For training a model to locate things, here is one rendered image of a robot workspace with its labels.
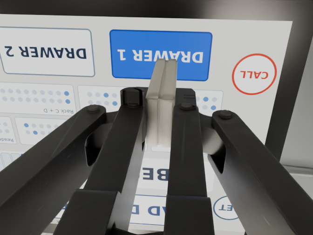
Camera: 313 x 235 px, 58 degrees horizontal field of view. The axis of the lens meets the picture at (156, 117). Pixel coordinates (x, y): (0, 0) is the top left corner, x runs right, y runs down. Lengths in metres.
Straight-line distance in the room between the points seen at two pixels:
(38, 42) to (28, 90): 0.05
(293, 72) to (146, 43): 0.14
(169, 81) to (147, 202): 0.23
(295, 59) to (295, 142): 1.69
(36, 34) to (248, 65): 0.20
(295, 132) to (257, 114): 1.69
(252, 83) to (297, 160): 1.69
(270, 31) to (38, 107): 0.24
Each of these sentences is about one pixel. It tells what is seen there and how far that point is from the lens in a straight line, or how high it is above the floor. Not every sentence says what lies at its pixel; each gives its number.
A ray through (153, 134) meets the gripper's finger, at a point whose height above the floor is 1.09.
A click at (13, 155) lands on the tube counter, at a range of 0.37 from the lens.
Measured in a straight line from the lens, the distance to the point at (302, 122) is 2.06.
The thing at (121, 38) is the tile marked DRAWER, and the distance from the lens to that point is 0.27.
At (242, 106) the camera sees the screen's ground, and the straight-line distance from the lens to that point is 0.29.
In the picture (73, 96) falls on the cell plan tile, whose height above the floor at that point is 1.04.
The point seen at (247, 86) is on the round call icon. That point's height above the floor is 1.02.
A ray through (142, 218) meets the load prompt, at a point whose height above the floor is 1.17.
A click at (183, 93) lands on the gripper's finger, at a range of 0.17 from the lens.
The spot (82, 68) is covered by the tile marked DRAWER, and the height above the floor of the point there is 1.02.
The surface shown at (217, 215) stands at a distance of 0.38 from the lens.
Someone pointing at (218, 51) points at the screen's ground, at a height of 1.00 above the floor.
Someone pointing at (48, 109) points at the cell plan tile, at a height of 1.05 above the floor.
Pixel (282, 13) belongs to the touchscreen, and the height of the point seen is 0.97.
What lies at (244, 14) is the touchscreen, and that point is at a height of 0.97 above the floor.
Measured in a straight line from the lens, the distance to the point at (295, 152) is 1.95.
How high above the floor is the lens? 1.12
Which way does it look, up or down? 12 degrees down
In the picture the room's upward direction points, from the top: 177 degrees counter-clockwise
